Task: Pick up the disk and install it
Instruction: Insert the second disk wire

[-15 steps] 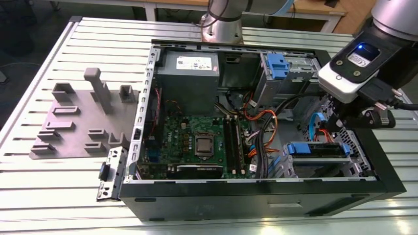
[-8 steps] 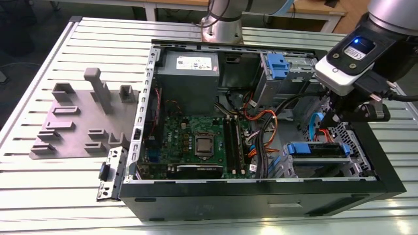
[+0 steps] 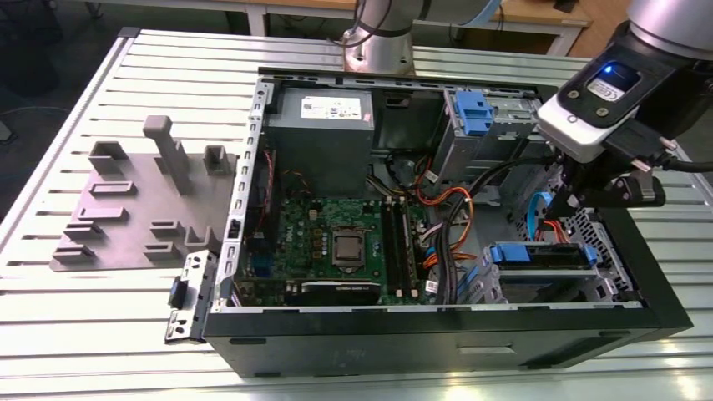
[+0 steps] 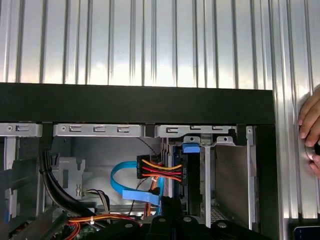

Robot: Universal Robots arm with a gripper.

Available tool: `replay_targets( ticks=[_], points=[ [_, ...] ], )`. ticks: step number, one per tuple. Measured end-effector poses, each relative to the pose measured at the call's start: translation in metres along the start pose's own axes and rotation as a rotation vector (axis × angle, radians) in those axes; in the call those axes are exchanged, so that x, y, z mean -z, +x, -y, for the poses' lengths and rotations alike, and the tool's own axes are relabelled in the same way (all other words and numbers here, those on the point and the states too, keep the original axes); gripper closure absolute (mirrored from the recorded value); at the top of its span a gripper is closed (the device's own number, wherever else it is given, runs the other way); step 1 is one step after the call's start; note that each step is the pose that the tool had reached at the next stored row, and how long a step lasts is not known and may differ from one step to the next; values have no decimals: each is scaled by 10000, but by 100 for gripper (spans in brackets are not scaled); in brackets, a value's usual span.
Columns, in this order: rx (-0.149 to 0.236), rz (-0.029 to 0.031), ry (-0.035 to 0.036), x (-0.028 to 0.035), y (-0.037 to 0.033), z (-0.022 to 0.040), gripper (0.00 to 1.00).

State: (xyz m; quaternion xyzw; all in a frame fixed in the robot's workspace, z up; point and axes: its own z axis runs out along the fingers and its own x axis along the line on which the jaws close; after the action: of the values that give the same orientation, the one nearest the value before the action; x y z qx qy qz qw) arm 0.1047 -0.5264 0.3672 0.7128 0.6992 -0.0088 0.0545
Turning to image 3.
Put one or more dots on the brown wooden cabinet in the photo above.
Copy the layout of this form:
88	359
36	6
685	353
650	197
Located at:
598	33

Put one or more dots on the silver CPU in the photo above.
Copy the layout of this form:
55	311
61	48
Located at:
348	246

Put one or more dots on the black blue port plug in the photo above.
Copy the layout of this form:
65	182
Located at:
178	292

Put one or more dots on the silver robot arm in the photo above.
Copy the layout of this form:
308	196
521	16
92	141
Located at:
384	54

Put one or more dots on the CPU socket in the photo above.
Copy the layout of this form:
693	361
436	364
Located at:
349	264

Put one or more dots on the black table corner cap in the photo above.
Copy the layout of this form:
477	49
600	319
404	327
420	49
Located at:
129	32

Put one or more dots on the wooden desk white frame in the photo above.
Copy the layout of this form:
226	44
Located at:
534	16

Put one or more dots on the black graphics card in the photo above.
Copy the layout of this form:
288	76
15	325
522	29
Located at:
334	292

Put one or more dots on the blue drive bay latch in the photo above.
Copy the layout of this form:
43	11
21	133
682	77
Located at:
473	113

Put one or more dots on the grey parts rack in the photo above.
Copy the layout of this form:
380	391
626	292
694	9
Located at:
138	209

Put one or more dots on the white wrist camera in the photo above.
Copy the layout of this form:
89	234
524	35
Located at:
568	133

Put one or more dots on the grey power supply unit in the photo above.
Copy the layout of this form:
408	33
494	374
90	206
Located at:
317	158

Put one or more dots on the black PC case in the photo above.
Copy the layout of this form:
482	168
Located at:
389	346

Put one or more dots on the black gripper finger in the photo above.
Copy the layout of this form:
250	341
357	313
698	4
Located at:
626	192
578	184

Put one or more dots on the green motherboard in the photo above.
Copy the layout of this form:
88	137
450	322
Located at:
345	211

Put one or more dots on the metal drive cage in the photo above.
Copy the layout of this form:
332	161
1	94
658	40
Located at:
462	154

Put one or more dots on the metal disk bay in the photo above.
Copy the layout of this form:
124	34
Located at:
542	275

